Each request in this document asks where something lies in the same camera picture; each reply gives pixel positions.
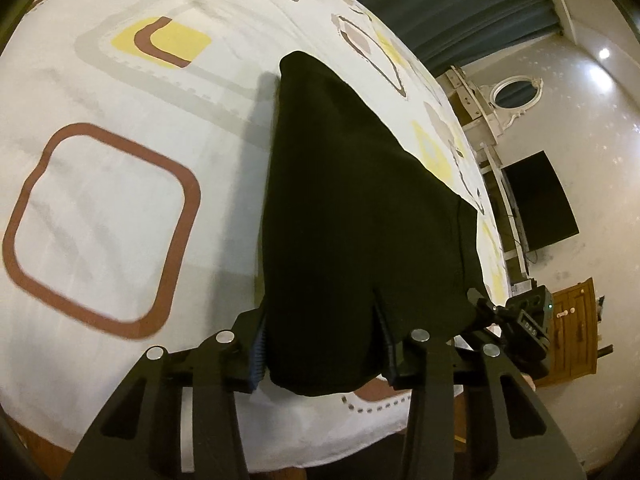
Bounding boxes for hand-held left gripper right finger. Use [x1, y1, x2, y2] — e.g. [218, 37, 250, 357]
[372, 301, 587, 480]

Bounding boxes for dark teal curtain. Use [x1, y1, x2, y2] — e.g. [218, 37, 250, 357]
[299, 0, 565, 77]

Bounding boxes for white vanity table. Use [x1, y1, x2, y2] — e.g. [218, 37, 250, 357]
[444, 65, 507, 173]

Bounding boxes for black television screen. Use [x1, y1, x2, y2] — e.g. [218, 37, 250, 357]
[501, 150, 581, 252]

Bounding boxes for white television stand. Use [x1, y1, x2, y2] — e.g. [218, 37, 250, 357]
[477, 142, 532, 292]

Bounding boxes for oval white framed mirror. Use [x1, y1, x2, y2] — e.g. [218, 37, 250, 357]
[487, 75, 544, 134]

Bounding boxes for black pants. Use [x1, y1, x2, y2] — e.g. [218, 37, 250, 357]
[255, 51, 489, 397]

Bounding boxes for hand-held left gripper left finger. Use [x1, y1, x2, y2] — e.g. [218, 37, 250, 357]
[62, 305, 272, 480]

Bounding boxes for printed bed sheet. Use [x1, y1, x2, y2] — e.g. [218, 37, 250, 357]
[0, 0, 512, 477]

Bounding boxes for brown wooden cabinet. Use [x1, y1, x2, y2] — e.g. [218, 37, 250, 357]
[532, 277, 614, 389]

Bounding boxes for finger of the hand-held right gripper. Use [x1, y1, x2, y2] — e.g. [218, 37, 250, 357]
[465, 287, 507, 335]

